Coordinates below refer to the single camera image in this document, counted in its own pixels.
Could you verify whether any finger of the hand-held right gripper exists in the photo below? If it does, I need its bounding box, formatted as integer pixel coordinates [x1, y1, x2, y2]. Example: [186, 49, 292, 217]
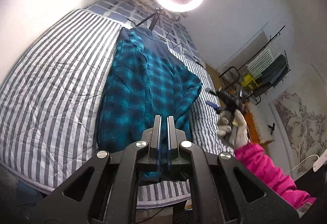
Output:
[205, 88, 223, 97]
[206, 101, 226, 114]

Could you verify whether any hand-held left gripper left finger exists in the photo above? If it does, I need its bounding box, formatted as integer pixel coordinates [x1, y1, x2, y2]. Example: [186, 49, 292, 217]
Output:
[36, 115, 162, 224]

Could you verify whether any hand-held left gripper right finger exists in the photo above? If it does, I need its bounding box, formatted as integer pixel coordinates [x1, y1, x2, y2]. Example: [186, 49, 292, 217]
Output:
[167, 116, 299, 224]

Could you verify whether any teal plaid fleece jacket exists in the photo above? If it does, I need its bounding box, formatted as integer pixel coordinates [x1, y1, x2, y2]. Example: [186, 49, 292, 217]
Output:
[96, 27, 203, 185]

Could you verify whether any black clothes rack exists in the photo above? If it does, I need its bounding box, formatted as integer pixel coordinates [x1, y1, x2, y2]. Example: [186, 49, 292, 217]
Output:
[219, 25, 290, 106]

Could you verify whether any person's right hand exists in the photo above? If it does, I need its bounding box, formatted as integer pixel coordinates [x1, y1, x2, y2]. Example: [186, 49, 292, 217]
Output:
[217, 109, 249, 149]

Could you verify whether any yellow crate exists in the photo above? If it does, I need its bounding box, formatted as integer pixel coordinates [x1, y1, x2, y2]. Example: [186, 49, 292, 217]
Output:
[241, 74, 259, 90]

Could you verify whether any orange bench with white cover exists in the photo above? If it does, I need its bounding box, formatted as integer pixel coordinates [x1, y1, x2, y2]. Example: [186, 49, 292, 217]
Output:
[244, 105, 275, 146]

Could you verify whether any dark hanging coat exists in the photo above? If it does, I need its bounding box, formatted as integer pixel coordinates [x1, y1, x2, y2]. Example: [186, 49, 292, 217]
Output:
[259, 55, 288, 88]

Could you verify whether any striped white towel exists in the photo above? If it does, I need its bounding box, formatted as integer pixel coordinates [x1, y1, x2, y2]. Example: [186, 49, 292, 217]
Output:
[246, 40, 281, 77]

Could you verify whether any white plastic device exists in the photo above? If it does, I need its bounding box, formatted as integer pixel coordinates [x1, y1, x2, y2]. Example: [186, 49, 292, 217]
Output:
[312, 149, 327, 172]

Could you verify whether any blue checked bedsheet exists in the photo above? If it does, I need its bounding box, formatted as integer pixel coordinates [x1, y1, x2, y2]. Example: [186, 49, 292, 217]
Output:
[84, 0, 206, 69]

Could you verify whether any grey white striped quilt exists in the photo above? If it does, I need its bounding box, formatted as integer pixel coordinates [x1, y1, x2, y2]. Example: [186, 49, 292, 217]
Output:
[0, 8, 233, 208]

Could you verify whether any black cable on bed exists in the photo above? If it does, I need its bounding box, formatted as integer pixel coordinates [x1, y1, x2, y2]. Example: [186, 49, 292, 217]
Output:
[163, 32, 202, 66]

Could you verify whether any landscape wall poster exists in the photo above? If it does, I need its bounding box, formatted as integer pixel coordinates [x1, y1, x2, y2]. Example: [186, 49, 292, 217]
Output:
[271, 89, 327, 176]

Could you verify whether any ring light on tripod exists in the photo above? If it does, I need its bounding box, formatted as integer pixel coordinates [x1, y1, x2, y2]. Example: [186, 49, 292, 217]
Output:
[135, 0, 197, 30]

